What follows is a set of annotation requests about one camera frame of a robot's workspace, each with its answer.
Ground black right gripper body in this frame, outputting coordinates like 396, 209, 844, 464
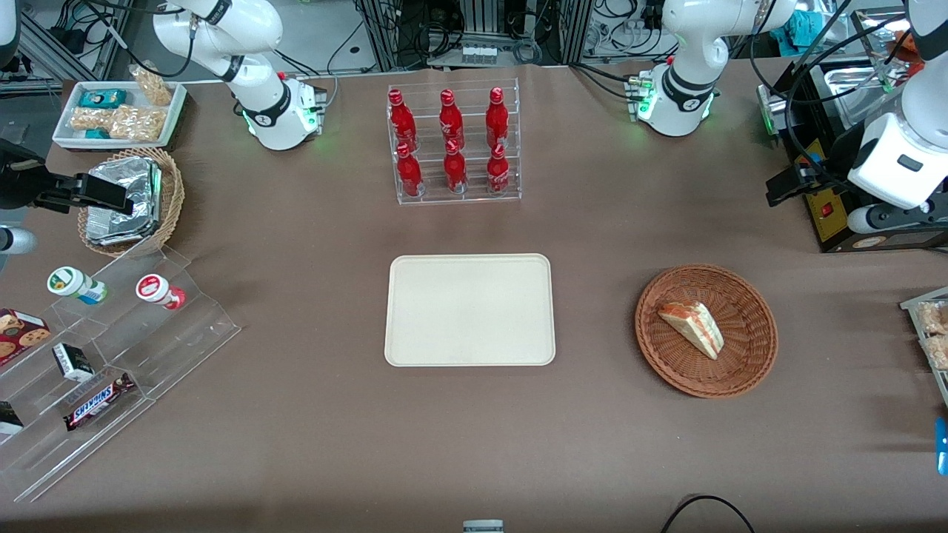
0, 139, 48, 212

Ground triangular sandwich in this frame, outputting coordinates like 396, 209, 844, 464
657, 301, 724, 361

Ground white rectangular snack tray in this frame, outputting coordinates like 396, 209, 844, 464
51, 79, 187, 150

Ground tan wicker basket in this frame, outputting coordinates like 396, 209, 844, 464
77, 147, 186, 259

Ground brown wicker basket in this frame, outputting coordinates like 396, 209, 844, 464
634, 264, 779, 400

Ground beige plastic tray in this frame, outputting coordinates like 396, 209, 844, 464
384, 253, 557, 368

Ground foil wrapped food packs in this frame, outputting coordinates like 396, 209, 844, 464
85, 155, 163, 247

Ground black food warmer machine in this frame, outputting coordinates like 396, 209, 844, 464
770, 56, 948, 255

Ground clear bag of rice crackers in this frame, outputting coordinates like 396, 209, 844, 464
129, 64, 174, 107
108, 104, 169, 143
69, 107, 113, 133

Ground metal clamp with green light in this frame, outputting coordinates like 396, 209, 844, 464
756, 82, 790, 138

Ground steel warmer pan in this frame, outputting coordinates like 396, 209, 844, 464
824, 65, 901, 112

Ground green lid yogurt cup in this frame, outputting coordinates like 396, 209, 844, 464
47, 266, 108, 306

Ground red lid yogurt cup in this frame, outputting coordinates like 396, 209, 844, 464
135, 273, 187, 311

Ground teal cloth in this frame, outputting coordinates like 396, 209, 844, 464
784, 9, 824, 50

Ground red cookie box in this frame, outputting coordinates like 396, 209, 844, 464
0, 307, 52, 367

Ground small black white box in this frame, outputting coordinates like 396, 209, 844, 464
51, 342, 96, 383

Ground clear acrylic stepped shelf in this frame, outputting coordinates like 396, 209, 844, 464
0, 247, 242, 505

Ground snickers chocolate bar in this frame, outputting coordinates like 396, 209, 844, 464
62, 372, 137, 432

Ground red cola bottle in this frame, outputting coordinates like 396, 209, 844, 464
388, 88, 418, 152
395, 143, 424, 198
485, 87, 510, 149
486, 143, 511, 196
438, 89, 465, 150
443, 139, 469, 194

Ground clear acrylic bottle rack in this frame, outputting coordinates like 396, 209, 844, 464
386, 77, 523, 207

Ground wire rack with snack bags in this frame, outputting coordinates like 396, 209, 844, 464
899, 286, 948, 409

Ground black cable loop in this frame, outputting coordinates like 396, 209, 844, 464
661, 494, 755, 533

